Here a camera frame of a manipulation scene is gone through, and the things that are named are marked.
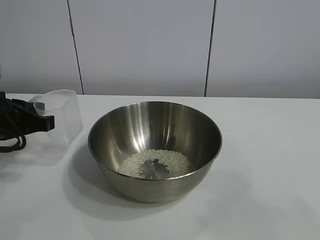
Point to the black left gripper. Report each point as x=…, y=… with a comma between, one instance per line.
x=7, y=117

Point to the white uncooked rice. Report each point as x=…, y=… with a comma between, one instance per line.
x=172, y=160

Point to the stainless steel mixing bowl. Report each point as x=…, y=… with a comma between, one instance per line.
x=155, y=130

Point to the translucent plastic measuring cup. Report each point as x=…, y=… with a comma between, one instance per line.
x=67, y=117

